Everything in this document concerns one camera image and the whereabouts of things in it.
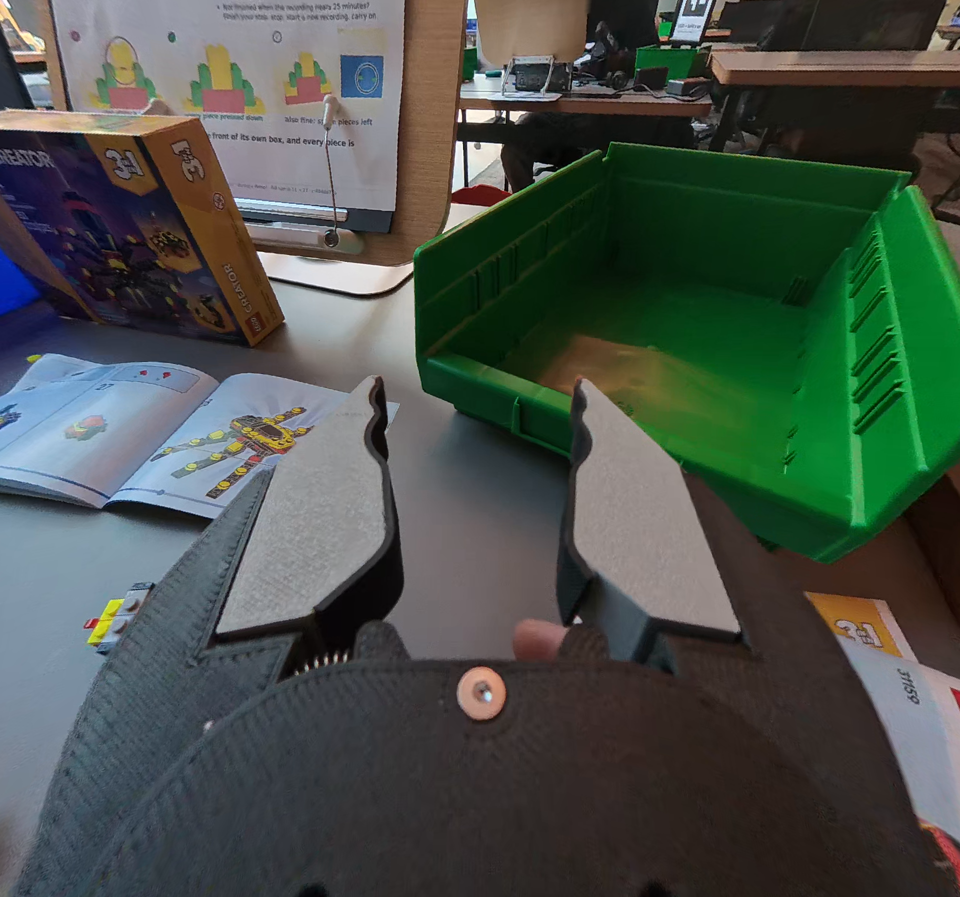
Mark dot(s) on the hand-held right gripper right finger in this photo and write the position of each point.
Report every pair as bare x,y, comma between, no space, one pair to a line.
645,537

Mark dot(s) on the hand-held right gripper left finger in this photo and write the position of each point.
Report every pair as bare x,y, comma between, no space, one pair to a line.
315,522

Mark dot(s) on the blue plastic bin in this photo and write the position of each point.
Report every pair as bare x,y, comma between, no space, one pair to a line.
15,283

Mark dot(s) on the open lego instruction booklet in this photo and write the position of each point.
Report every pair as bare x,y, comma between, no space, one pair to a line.
150,417

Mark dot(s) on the small yellow lego assembly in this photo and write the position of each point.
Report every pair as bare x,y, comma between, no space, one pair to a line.
112,623

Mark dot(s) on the closed lego instruction booklet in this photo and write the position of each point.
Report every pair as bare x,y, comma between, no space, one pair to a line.
885,672

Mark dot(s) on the lego set cardboard box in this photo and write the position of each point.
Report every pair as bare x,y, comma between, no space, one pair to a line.
112,237

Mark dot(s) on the person's right hand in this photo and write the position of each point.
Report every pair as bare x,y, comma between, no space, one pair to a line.
540,640

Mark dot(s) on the large green plastic bin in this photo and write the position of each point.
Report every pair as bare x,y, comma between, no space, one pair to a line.
675,274

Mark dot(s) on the wooden sheet stand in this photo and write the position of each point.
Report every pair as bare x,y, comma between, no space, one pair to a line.
431,124

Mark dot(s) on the long wooden work table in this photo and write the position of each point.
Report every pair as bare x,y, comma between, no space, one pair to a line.
600,103

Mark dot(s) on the small green bin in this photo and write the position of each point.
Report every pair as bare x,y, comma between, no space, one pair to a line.
671,63

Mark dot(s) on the wooden edged table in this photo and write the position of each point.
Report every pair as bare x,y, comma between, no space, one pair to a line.
825,68

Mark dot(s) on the printed task instruction sheet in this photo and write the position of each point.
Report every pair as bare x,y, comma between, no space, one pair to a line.
225,12

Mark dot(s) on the wooden divider board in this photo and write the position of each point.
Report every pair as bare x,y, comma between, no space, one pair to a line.
525,19

